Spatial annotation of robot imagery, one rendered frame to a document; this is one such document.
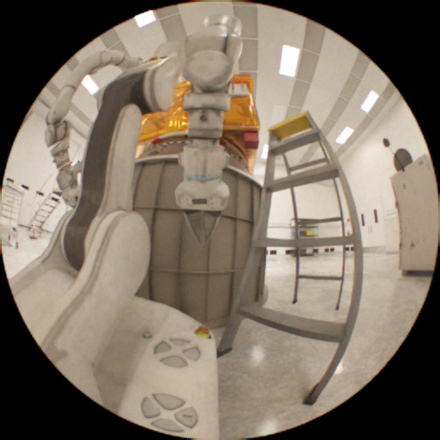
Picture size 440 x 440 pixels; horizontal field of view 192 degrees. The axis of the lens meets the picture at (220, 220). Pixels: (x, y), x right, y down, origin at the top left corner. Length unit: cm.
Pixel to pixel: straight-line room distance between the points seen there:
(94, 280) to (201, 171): 22
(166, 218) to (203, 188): 64
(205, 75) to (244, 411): 80
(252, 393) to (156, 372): 45
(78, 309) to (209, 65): 33
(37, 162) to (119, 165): 814
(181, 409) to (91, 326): 19
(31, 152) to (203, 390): 856
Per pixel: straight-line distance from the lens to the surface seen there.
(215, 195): 23
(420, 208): 256
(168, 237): 83
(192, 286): 87
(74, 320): 19
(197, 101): 20
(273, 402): 65
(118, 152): 29
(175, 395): 28
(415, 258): 259
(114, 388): 35
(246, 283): 60
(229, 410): 62
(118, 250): 22
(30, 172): 825
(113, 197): 28
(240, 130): 152
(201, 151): 20
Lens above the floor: 59
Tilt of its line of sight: 10 degrees up
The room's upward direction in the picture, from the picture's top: 3 degrees clockwise
